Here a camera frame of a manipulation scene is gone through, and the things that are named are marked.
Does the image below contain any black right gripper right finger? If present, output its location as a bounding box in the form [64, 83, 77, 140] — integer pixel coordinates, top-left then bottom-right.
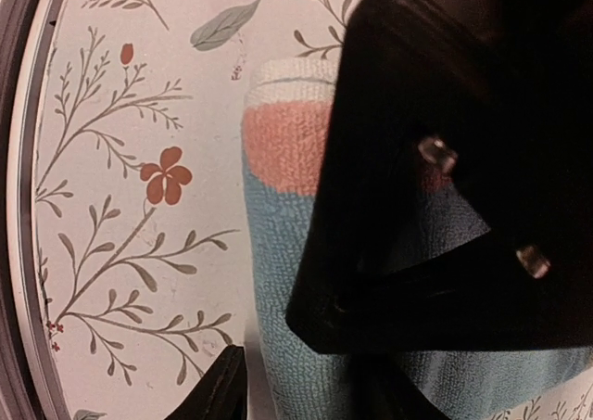
[347, 354, 448, 420]

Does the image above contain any floral patterned table mat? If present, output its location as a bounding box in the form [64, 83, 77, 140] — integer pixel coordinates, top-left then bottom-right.
[35, 0, 358, 419]

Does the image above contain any aluminium front rail frame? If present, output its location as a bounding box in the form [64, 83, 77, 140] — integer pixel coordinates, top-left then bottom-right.
[1, 0, 69, 419]

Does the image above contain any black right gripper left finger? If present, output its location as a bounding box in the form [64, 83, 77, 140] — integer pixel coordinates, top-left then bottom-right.
[170, 345, 247, 420]

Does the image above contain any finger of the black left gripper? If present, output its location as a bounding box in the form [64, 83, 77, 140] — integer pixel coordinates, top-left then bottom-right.
[285, 0, 592, 354]

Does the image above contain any blue cartoon print towel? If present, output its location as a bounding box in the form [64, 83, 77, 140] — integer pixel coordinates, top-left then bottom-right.
[242, 58, 592, 419]

